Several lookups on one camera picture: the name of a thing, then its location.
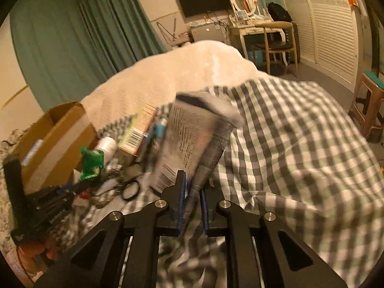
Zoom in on teal corner curtain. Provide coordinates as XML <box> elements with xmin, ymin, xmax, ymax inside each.
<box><xmin>78</xmin><ymin>0</ymin><xmax>167</xmax><ymax>72</ymax></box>

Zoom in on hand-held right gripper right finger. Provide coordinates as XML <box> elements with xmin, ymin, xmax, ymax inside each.
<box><xmin>199</xmin><ymin>187</ymin><xmax>350</xmax><ymax>288</ymax></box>

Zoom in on white blanket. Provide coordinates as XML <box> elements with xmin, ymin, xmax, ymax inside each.
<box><xmin>81</xmin><ymin>40</ymin><xmax>258</xmax><ymax>123</ymax></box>

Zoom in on black scissors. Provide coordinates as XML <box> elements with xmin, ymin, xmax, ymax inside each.
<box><xmin>120</xmin><ymin>162</ymin><xmax>142</xmax><ymax>202</ymax></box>

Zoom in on small grey fridge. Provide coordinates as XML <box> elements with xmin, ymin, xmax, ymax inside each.
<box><xmin>190</xmin><ymin>24</ymin><xmax>230</xmax><ymax>44</ymax></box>

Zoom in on wooden chair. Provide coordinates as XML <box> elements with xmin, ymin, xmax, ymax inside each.
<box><xmin>250</xmin><ymin>22</ymin><xmax>299</xmax><ymax>77</ymax></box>

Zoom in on blue pen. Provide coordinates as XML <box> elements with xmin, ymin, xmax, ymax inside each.
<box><xmin>141</xmin><ymin>117</ymin><xmax>168</xmax><ymax>159</ymax></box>

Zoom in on green snack packet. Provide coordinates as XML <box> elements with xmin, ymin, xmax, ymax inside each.
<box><xmin>79</xmin><ymin>147</ymin><xmax>104</xmax><ymax>181</ymax></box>

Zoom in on person's left hand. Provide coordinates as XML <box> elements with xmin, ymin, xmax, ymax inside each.
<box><xmin>18</xmin><ymin>234</ymin><xmax>62</xmax><ymax>264</ymax></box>

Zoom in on black backpack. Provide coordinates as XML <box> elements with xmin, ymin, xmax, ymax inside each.
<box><xmin>267</xmin><ymin>2</ymin><xmax>292</xmax><ymax>22</ymax></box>

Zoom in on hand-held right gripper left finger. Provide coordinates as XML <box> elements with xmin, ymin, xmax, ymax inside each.
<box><xmin>33</xmin><ymin>170</ymin><xmax>188</xmax><ymax>288</ymax></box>

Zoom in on tan medicine box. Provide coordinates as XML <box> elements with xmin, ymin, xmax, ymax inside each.
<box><xmin>117</xmin><ymin>103</ymin><xmax>158</xmax><ymax>157</ymax></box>

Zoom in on grey printed tube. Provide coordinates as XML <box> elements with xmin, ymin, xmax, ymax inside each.
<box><xmin>150</xmin><ymin>91</ymin><xmax>245</xmax><ymax>216</ymax></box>

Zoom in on black wall television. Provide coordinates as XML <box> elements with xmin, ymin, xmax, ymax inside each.
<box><xmin>177</xmin><ymin>0</ymin><xmax>233</xmax><ymax>18</ymax></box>

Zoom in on white louvred wardrobe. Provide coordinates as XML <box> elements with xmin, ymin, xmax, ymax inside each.
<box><xmin>276</xmin><ymin>0</ymin><xmax>375</xmax><ymax>92</ymax></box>

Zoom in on brown plastic stool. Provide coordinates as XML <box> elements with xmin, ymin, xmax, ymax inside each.
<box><xmin>349</xmin><ymin>70</ymin><xmax>384</xmax><ymax>141</ymax></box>

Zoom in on white vanity desk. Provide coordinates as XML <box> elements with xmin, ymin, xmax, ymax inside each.
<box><xmin>229</xmin><ymin>21</ymin><xmax>288</xmax><ymax>60</ymax></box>

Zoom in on wide teal curtain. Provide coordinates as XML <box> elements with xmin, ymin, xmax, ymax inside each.
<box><xmin>10</xmin><ymin>0</ymin><xmax>117</xmax><ymax>111</ymax></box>

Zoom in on cardboard box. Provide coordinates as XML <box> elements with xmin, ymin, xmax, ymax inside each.
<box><xmin>12</xmin><ymin>102</ymin><xmax>98</xmax><ymax>195</ymax></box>

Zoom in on thin metal stand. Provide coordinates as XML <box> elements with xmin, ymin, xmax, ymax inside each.
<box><xmin>157</xmin><ymin>13</ymin><xmax>178</xmax><ymax>47</ymax></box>

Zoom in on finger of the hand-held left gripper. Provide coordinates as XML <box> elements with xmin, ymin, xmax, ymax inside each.
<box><xmin>57</xmin><ymin>181</ymin><xmax>93</xmax><ymax>204</ymax></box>

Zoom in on white plastic bottle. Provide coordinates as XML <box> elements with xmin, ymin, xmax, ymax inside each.
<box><xmin>95</xmin><ymin>137</ymin><xmax>116</xmax><ymax>160</ymax></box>

